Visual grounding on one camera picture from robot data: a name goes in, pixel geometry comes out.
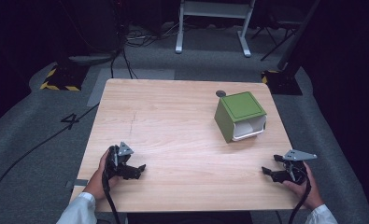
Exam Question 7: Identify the bundle of floor cables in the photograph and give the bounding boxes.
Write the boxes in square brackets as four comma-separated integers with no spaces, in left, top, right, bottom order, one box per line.
[122,18,181,48]

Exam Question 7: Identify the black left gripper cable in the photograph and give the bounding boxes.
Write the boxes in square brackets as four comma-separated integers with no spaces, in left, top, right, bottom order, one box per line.
[101,145,122,224]

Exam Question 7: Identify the green box with white drawer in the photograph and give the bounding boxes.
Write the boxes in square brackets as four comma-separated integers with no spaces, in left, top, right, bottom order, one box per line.
[214,91,268,144]

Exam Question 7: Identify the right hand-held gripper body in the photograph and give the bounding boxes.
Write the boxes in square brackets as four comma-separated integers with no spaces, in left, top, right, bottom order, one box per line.
[279,149,318,185]

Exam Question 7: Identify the long black floor cable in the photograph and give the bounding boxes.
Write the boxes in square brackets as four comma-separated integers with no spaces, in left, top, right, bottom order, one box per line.
[0,102,100,216]

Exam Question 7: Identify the grey slanted metal pole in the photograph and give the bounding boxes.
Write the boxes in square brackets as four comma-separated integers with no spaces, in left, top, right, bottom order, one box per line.
[277,0,321,71]

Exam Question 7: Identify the person's left hand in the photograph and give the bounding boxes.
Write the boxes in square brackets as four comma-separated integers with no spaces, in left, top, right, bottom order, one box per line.
[82,147,120,201]

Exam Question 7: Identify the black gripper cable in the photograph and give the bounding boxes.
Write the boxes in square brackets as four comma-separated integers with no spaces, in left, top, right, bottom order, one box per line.
[101,145,122,224]
[287,161,313,224]

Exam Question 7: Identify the grey tape strip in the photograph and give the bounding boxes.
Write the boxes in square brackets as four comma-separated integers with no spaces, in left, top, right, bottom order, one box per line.
[64,178,90,189]

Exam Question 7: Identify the black yellow striped stand base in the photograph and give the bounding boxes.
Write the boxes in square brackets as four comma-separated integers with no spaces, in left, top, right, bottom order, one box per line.
[261,68,304,96]
[39,62,90,92]

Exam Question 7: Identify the white metal desk frame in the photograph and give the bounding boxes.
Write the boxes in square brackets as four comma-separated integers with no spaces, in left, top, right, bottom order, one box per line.
[175,0,257,58]

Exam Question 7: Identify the black folding stand legs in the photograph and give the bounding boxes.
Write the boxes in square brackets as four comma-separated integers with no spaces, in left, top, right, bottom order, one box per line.
[250,18,302,62]

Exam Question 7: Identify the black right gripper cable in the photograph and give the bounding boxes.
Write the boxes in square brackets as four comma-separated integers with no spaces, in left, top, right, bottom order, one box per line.
[287,161,313,224]

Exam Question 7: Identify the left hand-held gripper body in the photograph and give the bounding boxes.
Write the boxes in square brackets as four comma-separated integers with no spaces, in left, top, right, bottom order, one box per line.
[104,141,135,181]

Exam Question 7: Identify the person's right hand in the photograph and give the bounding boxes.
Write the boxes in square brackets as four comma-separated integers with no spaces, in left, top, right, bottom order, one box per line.
[282,161,325,211]

